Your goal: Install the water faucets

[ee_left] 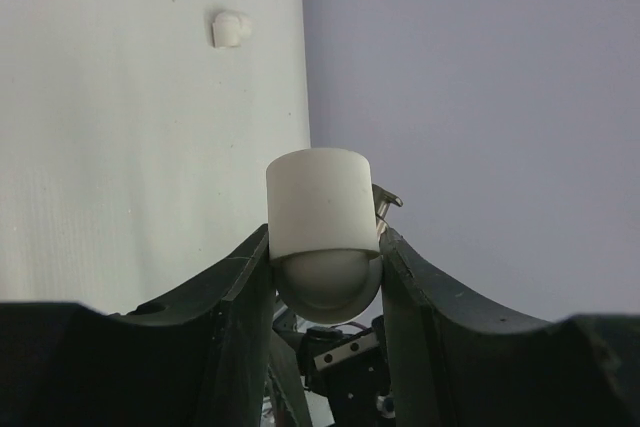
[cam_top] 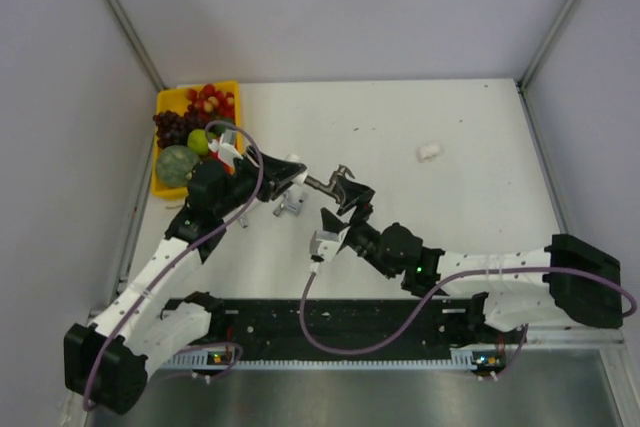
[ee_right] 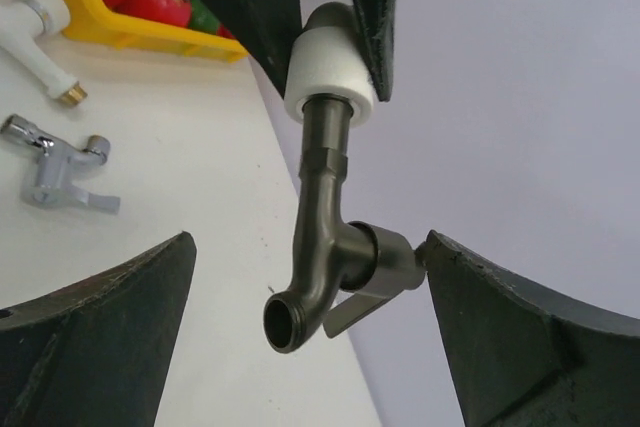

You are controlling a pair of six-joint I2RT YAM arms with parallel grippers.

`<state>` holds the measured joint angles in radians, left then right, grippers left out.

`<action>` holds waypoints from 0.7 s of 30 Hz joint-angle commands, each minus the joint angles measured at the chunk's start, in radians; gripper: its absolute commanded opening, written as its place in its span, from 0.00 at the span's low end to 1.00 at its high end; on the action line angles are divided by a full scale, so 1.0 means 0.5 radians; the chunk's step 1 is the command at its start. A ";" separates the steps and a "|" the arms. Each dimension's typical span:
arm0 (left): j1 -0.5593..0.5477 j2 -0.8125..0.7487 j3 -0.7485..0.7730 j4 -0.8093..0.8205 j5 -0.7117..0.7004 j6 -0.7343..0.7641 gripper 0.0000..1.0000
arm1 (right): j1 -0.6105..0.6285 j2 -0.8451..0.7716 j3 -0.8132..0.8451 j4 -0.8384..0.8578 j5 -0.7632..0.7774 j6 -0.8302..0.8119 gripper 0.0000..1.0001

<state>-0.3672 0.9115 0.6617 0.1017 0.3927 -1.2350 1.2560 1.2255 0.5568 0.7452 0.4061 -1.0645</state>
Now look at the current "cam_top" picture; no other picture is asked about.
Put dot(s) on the yellow plastic fruit tray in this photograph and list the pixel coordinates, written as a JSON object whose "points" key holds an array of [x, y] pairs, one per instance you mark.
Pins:
{"points": [[174, 100]]}

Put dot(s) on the chrome water faucet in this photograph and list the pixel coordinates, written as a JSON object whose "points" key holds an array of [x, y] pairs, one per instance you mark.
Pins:
{"points": [[291, 202]]}

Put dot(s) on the white pipe elbow fitting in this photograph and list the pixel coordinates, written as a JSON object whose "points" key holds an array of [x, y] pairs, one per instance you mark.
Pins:
{"points": [[301, 173]]}

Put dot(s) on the green striped melon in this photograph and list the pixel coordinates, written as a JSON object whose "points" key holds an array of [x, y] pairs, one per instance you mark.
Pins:
{"points": [[174, 165]]}

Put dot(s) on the far white pipe elbow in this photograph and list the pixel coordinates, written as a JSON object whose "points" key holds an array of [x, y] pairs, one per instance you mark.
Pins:
{"points": [[428, 151]]}

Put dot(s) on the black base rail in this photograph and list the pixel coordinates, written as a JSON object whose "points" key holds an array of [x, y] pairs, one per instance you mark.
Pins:
{"points": [[269, 330]]}

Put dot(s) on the dark purple grape bunch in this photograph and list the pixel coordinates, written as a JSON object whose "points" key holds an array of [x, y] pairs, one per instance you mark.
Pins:
{"points": [[174, 128]]}

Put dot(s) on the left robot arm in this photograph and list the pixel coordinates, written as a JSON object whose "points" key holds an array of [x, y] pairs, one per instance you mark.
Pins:
{"points": [[110, 360]]}

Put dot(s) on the green apple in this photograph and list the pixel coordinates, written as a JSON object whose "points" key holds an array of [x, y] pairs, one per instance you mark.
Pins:
{"points": [[197, 142]]}

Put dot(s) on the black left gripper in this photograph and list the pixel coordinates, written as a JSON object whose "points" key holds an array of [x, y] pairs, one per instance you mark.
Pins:
{"points": [[277, 176]]}

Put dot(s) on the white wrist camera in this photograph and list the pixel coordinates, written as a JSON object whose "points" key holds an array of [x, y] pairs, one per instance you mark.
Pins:
{"points": [[224, 149], [325, 245]]}

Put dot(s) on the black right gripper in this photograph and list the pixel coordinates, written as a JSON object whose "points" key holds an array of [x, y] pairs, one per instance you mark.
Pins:
{"points": [[356, 195]]}

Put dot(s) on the dark bronze water faucet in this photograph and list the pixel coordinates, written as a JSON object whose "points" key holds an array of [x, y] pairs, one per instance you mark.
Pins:
{"points": [[331, 188]]}

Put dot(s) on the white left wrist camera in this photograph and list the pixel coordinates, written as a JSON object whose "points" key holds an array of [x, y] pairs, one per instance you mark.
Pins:
{"points": [[224, 149]]}

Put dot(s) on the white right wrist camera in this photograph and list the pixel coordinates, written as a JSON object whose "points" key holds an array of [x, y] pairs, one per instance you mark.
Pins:
{"points": [[325, 245]]}

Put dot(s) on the white slotted cable duct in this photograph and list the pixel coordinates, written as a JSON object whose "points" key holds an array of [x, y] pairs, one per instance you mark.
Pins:
{"points": [[458, 360]]}

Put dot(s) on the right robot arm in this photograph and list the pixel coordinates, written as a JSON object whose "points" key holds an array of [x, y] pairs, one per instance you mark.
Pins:
{"points": [[567, 280]]}

